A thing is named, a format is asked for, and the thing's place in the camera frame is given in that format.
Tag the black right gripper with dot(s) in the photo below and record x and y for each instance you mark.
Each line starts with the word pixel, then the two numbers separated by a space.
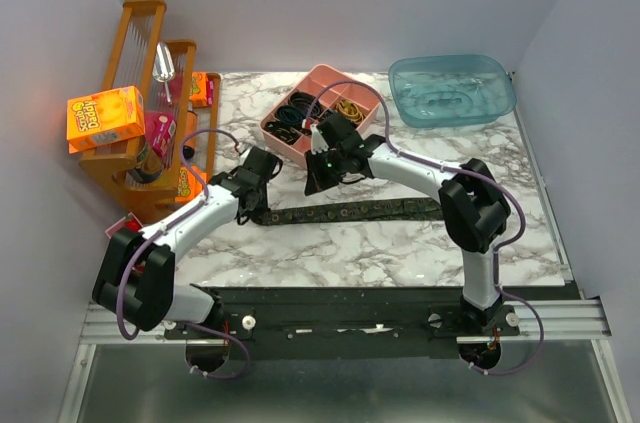
pixel 314 181

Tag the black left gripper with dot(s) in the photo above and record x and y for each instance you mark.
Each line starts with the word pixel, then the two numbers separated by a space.
pixel 262 207

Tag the dark floral patterned necktie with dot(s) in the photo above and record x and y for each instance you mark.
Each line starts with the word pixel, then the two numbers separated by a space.
pixel 397 209

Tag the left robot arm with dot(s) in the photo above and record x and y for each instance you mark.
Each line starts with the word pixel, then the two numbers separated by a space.
pixel 136 280

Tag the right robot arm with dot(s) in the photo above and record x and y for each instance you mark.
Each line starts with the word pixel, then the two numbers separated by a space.
pixel 474 211

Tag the teal rolled tie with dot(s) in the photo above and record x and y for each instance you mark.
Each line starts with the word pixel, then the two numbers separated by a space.
pixel 289 115

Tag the small orange box lower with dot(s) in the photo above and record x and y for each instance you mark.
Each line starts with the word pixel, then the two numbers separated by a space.
pixel 188 185

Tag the small orange box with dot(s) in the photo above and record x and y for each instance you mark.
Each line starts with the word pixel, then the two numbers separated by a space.
pixel 202 89
pixel 188 185

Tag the yellow rolled tie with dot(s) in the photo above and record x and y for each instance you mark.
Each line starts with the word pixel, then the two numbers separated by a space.
pixel 350 111

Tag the black rolled tie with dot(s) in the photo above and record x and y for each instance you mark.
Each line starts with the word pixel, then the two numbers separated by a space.
pixel 304 101

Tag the pink divided organizer tray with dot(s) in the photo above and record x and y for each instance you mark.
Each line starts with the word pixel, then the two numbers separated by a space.
pixel 328 85

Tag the orange bottle on rack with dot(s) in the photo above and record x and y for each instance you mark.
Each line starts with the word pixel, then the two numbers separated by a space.
pixel 189 144

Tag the dark tin can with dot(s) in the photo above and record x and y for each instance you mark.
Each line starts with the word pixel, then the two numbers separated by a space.
pixel 148 166

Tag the small orange box upper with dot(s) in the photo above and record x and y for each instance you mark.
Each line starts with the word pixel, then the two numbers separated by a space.
pixel 202 89

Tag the pink product box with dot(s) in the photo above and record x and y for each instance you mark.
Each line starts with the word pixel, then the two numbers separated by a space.
pixel 160 129

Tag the pink bin with fruit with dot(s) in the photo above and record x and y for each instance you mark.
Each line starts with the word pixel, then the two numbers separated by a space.
pixel 129 221

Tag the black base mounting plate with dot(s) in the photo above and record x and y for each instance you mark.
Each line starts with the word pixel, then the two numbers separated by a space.
pixel 356 323

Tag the translucent blue plastic tub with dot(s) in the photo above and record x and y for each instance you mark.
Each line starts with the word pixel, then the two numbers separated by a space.
pixel 450 91

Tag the metal scoop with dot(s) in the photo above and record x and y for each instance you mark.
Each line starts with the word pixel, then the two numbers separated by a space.
pixel 163 68

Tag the orange Scrub Daddy box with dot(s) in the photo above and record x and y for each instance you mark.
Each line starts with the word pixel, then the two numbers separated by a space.
pixel 104 118

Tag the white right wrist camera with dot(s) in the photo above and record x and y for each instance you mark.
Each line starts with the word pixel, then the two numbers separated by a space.
pixel 318 142

